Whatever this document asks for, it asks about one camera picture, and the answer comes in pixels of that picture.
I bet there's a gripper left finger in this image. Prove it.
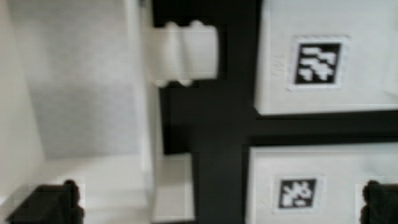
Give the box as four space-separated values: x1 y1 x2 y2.
6 179 86 224

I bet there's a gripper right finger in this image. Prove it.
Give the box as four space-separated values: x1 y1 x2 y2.
359 180 398 224

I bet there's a white cabinet door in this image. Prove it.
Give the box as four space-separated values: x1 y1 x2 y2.
246 143 398 224
255 0 398 115

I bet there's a white cabinet body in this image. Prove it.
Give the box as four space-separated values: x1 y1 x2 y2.
0 0 217 224

